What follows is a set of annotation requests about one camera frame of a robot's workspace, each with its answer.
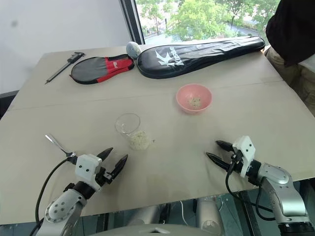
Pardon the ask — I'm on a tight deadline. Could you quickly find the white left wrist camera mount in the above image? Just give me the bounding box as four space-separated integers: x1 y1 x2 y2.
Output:
75 154 103 192

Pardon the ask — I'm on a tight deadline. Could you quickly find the black badminton racket bag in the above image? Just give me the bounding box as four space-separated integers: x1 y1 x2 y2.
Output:
135 36 266 80

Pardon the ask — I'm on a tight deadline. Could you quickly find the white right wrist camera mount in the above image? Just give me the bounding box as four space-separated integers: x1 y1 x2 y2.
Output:
232 135 256 178

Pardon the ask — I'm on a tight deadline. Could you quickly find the person in dark top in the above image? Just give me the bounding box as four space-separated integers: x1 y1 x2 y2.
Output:
265 0 315 118

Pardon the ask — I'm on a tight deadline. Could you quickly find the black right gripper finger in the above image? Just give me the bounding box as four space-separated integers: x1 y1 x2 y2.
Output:
215 140 234 152
205 151 233 171

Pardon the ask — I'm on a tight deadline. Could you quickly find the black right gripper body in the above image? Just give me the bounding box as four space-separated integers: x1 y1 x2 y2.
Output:
225 144 245 174

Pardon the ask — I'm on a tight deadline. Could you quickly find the black vernier caliper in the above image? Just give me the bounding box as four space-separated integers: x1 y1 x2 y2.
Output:
44 52 87 86

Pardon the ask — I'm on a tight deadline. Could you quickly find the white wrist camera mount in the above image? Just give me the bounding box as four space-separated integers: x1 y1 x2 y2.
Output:
232 135 256 178
75 154 103 192

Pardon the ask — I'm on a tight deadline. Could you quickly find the pink plastic bowl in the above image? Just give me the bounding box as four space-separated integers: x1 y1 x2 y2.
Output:
176 83 213 115

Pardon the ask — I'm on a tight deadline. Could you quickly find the silver robot torso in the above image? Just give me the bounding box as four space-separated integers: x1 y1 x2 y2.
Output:
91 196 226 236

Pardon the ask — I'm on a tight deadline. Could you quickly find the red black paddle case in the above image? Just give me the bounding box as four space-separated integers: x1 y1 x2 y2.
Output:
69 55 136 86

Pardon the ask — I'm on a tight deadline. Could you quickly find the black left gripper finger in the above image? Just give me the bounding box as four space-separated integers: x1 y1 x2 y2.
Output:
110 154 129 179
96 147 114 163

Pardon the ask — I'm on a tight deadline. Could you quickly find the clear glass cup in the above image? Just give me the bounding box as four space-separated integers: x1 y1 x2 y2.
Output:
115 112 151 150

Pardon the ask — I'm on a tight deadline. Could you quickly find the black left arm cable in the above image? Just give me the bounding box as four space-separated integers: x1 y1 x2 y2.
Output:
29 157 77 236

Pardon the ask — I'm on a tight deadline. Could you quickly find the grey speckled egg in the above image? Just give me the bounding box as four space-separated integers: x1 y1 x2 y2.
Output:
126 41 142 59

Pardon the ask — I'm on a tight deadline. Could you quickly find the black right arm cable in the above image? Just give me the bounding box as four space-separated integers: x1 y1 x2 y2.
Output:
225 152 279 221

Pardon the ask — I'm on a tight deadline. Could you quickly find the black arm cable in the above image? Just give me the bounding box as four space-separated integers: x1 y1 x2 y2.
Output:
29 157 77 236
225 152 279 221

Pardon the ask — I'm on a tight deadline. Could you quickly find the silver metal spoon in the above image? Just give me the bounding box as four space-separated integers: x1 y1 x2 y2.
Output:
44 133 77 160

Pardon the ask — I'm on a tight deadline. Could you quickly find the black window frame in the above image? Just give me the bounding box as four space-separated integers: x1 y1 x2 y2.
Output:
120 0 146 46

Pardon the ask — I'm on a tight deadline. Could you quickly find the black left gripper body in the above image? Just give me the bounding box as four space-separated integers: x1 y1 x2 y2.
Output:
95 166 117 187

